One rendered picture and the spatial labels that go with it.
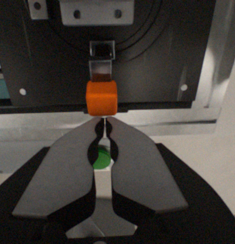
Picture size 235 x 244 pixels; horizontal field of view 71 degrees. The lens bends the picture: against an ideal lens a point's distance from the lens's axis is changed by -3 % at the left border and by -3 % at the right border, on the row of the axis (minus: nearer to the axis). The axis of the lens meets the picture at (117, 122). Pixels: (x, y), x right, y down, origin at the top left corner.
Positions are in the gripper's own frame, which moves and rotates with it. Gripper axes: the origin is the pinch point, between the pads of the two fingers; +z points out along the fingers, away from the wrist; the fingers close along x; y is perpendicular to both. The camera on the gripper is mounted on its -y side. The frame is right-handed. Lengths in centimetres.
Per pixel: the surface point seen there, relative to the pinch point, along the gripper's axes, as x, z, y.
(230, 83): 24.8, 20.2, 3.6
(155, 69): 6.0, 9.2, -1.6
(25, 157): -13.2, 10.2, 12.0
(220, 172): 30.5, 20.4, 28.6
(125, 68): 2.4, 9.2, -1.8
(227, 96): 24.8, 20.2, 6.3
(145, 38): 4.1, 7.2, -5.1
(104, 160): -0.6, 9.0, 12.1
